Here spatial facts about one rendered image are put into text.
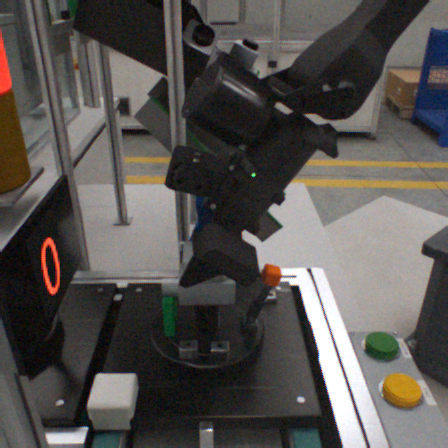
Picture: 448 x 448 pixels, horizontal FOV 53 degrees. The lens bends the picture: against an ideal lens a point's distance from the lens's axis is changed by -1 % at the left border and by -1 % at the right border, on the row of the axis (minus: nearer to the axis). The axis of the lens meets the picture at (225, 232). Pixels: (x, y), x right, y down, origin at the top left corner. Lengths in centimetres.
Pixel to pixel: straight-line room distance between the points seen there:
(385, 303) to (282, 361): 35
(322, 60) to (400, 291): 56
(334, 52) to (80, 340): 43
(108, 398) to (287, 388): 19
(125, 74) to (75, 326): 409
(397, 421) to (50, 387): 37
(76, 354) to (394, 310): 53
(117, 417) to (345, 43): 42
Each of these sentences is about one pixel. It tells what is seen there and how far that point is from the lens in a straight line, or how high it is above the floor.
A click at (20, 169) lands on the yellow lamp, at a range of 27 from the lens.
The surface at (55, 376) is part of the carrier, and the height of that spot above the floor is 97.
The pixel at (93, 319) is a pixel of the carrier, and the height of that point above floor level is 97.
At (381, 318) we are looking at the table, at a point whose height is 86.
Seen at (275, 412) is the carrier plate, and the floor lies 97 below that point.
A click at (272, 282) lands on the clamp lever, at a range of 52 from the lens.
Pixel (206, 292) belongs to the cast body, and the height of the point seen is 106.
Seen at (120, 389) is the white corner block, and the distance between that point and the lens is 50.
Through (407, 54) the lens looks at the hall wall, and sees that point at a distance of 942.
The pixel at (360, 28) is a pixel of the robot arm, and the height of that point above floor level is 132.
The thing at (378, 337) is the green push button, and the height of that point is 97.
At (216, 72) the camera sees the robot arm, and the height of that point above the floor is 129.
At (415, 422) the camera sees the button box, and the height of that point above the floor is 96.
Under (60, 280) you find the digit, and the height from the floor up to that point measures 118.
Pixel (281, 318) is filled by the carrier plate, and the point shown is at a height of 97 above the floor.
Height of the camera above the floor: 136
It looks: 29 degrees down
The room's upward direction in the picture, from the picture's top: straight up
